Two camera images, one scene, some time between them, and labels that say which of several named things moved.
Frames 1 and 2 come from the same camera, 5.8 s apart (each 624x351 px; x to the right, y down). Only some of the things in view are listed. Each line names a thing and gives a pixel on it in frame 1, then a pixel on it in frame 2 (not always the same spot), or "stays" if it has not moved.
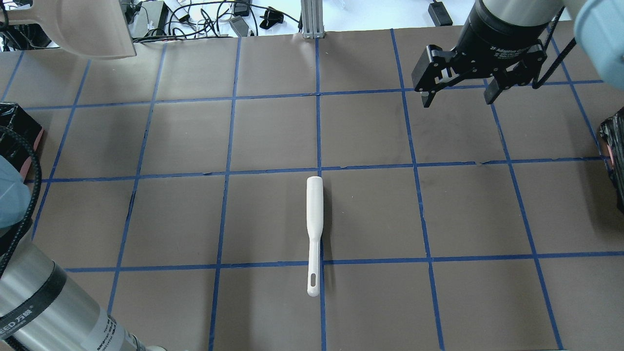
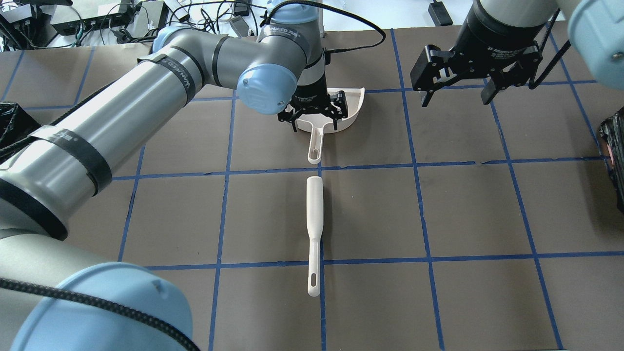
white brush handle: [314, 203] stays
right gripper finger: [426, 97] stays
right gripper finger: [492, 91] stays
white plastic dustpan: [92, 29] -> [319, 123]
